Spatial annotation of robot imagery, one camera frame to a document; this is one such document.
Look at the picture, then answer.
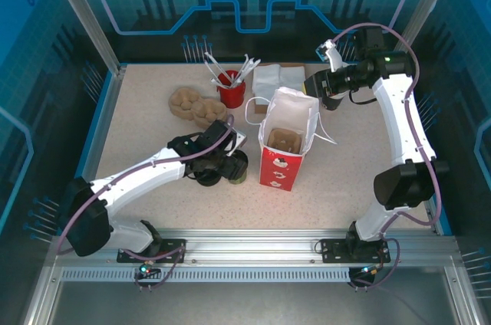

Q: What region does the black cup lid stack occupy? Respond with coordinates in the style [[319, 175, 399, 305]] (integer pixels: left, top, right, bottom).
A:
[[193, 171, 223, 188]]

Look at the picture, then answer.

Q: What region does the white red printed paper bag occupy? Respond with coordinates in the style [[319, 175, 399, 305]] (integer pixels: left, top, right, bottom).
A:
[[245, 86, 339, 192]]

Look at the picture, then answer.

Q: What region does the white paper napkin stack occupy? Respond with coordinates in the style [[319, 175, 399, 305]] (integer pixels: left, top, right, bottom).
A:
[[281, 67, 307, 90], [252, 64, 284, 107]]

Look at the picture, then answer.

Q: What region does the red metal bucket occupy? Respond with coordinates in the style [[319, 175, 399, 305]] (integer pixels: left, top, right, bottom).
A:
[[216, 70, 247, 110]]

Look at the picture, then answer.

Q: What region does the small LED circuit board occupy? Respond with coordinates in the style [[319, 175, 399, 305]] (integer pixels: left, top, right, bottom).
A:
[[354, 263, 384, 278], [136, 261, 162, 278]]

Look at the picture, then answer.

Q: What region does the thin black right gripper cable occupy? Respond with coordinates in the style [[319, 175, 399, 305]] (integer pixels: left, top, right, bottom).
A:
[[351, 87, 379, 106]]

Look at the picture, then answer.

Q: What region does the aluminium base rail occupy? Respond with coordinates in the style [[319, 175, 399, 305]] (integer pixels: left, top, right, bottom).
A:
[[95, 228, 457, 264]]

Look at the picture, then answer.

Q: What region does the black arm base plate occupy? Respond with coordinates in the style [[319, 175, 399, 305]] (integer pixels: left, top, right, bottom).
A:
[[320, 238, 392, 264], [117, 238, 188, 264]]

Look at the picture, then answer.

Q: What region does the aluminium frame post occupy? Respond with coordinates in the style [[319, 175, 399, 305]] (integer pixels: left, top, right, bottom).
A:
[[384, 0, 463, 77], [41, 0, 127, 77]]

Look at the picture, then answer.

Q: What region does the slotted grey cable duct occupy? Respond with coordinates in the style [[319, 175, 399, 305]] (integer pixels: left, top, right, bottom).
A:
[[61, 266, 354, 284]]

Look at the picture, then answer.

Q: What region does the grey metal base plate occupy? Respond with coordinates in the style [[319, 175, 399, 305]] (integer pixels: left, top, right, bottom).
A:
[[22, 282, 491, 325]]

